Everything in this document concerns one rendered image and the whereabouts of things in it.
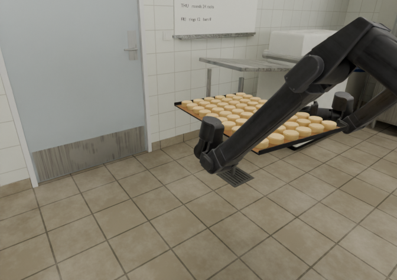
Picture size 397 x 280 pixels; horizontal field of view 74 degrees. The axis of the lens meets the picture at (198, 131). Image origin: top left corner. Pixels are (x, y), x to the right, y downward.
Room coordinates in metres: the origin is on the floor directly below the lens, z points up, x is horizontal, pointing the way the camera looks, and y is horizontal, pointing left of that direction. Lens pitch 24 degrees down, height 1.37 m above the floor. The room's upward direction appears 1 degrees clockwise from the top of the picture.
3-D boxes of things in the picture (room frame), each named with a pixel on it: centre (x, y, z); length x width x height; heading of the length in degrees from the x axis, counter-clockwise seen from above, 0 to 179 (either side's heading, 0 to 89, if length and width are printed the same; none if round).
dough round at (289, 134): (0.79, -0.30, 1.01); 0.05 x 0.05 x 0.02
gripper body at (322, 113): (1.03, -0.50, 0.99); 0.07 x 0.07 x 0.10; 74
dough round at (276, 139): (0.76, -0.24, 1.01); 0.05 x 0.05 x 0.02
